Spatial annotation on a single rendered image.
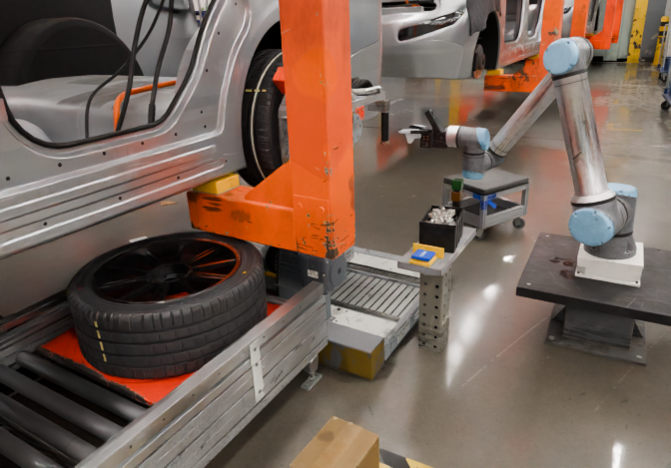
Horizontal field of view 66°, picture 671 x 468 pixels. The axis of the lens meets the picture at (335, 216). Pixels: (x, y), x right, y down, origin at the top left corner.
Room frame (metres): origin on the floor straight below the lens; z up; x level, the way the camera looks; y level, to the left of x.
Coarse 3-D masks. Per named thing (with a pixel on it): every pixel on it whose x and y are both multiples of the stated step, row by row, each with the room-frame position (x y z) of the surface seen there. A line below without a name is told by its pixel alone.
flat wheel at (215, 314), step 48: (144, 240) 1.90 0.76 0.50; (192, 240) 1.90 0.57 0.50; (240, 240) 1.87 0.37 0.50; (96, 288) 1.52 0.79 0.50; (144, 288) 1.56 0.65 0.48; (192, 288) 1.53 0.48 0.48; (240, 288) 1.49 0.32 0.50; (96, 336) 1.37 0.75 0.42; (144, 336) 1.33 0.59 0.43; (192, 336) 1.37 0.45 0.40; (240, 336) 1.47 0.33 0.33
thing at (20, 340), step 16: (32, 304) 1.63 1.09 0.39; (48, 304) 1.67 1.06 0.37; (64, 304) 1.72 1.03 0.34; (0, 320) 1.53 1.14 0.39; (16, 320) 1.57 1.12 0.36; (32, 320) 1.62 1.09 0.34; (48, 320) 1.63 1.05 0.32; (64, 320) 1.68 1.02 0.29; (0, 336) 1.52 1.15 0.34; (16, 336) 1.54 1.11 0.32; (32, 336) 1.58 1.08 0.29; (0, 352) 1.48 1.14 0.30
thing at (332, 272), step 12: (276, 252) 2.05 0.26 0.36; (288, 252) 2.01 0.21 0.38; (300, 252) 1.99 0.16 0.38; (276, 264) 2.03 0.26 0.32; (288, 264) 2.00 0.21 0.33; (300, 264) 1.97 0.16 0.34; (312, 264) 1.90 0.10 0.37; (324, 264) 1.88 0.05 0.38; (336, 264) 1.92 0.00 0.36; (276, 276) 2.01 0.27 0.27; (288, 276) 2.02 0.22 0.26; (300, 276) 1.97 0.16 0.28; (312, 276) 1.90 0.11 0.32; (324, 276) 1.88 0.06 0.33; (336, 276) 1.92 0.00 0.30; (288, 288) 1.97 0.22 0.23; (300, 288) 1.96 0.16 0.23; (324, 288) 1.88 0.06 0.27; (336, 288) 1.95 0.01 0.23
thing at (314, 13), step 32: (288, 0) 1.68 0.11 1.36; (320, 0) 1.63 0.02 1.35; (288, 32) 1.69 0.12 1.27; (320, 32) 1.63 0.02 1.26; (288, 64) 1.69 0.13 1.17; (320, 64) 1.63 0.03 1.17; (288, 96) 1.70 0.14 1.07; (320, 96) 1.63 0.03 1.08; (288, 128) 1.70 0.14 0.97; (320, 128) 1.64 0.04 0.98; (320, 160) 1.64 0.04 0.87; (352, 160) 1.75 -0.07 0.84; (320, 192) 1.64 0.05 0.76; (352, 192) 1.75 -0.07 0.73; (320, 224) 1.64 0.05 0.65; (352, 224) 1.74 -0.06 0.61; (320, 256) 1.65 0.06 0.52
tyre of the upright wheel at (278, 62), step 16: (256, 64) 2.29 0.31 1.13; (272, 64) 2.25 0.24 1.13; (256, 80) 2.21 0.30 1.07; (272, 80) 2.17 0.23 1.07; (272, 96) 2.13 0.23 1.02; (256, 112) 2.13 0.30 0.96; (272, 112) 2.12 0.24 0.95; (256, 128) 2.12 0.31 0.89; (272, 128) 2.12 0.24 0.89; (256, 144) 2.12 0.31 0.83; (272, 144) 2.11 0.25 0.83; (272, 160) 2.10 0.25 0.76; (256, 176) 2.19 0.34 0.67
